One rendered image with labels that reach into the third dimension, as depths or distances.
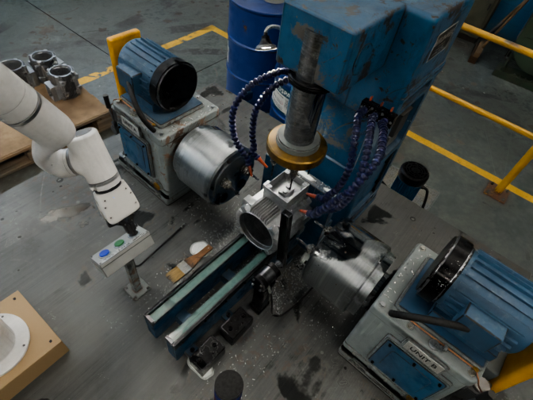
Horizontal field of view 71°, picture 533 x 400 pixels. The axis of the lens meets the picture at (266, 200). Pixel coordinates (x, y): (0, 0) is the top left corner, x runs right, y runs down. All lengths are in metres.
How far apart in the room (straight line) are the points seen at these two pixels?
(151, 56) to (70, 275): 0.81
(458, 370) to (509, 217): 2.42
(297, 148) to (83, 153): 0.56
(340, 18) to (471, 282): 0.65
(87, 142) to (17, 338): 0.62
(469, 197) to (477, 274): 2.39
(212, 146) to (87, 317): 0.70
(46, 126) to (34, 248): 0.78
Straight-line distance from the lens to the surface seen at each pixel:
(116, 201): 1.13
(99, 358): 1.36
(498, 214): 3.37
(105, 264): 1.17
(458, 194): 3.31
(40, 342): 1.34
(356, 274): 1.11
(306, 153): 1.06
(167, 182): 1.51
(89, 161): 1.07
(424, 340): 1.07
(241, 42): 3.13
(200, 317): 1.22
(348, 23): 0.88
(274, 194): 1.21
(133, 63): 1.44
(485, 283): 0.99
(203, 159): 1.31
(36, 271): 1.56
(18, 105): 0.86
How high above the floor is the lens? 2.05
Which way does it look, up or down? 50 degrees down
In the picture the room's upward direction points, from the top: 10 degrees clockwise
